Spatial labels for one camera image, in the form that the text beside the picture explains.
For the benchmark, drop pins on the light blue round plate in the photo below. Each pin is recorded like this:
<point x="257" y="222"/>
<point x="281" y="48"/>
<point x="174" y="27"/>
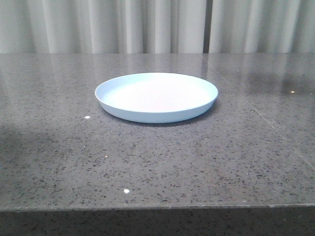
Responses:
<point x="156" y="97"/>

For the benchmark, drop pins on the white pleated curtain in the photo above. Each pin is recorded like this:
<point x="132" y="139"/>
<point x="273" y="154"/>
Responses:
<point x="157" y="26"/>

